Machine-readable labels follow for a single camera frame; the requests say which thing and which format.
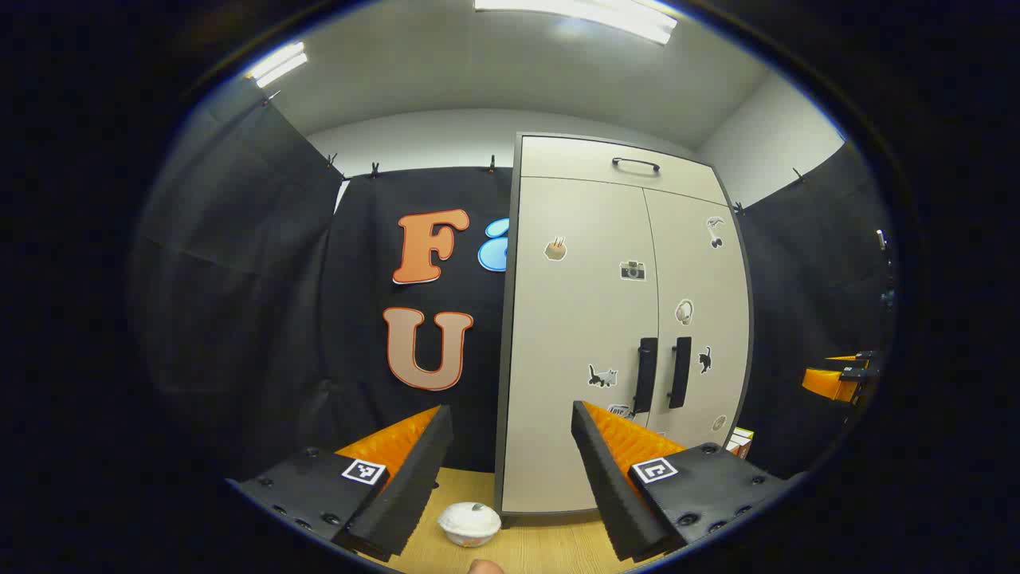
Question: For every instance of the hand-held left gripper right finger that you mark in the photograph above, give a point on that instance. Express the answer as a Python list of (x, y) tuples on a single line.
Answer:
[(610, 486)]

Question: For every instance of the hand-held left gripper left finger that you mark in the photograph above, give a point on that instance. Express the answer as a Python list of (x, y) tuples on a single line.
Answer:
[(406, 486)]

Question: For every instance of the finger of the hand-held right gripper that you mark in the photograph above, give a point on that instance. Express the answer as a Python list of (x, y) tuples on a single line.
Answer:
[(853, 357), (829, 384)]

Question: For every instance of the beige cabinet door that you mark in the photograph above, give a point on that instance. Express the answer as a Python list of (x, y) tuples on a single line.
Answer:
[(574, 319), (705, 279)]

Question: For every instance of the beige double-door shoe cabinet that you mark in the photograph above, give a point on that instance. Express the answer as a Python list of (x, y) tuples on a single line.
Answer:
[(507, 319)]

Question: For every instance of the white lidded bowl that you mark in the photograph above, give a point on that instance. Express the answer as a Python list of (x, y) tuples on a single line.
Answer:
[(469, 520)]

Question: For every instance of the white and brown box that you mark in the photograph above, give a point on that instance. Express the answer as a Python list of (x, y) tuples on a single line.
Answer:
[(741, 441)]

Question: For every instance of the black backdrop cloth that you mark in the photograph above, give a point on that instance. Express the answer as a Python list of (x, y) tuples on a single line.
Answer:
[(263, 279)]

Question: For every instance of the wide ceiling light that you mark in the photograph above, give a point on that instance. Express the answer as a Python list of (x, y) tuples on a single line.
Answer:
[(582, 14)]

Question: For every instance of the long ceiling light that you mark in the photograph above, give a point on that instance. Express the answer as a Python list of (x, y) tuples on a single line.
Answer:
[(276, 64)]

